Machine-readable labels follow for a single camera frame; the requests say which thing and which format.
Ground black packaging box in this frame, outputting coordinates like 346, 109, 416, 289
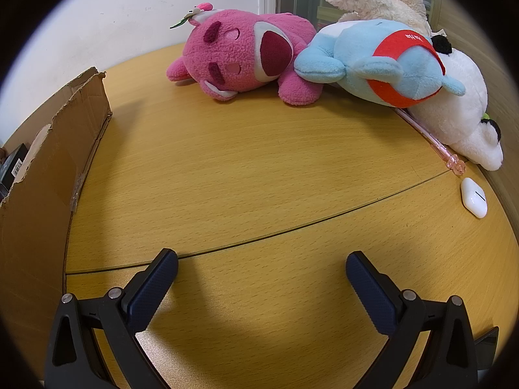
0, 143, 30, 199

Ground pink transparent pen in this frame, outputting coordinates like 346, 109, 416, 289
395, 107, 466, 177

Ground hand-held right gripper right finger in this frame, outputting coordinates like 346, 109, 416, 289
345, 251, 481, 389

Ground white plush toy black ears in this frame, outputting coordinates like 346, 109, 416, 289
399, 34, 504, 171

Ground pink bear plush toy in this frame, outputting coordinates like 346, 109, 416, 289
165, 2, 319, 106

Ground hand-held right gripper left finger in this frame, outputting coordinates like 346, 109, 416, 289
42, 248, 179, 389

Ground white earbuds case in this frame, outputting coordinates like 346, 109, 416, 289
461, 177, 488, 219

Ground cream rabbit plush toy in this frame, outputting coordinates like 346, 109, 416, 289
320, 0, 432, 37

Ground brown cardboard box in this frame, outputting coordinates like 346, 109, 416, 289
0, 67, 113, 377

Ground blue plush toy red scarf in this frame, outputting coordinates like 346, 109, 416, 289
294, 18, 465, 108

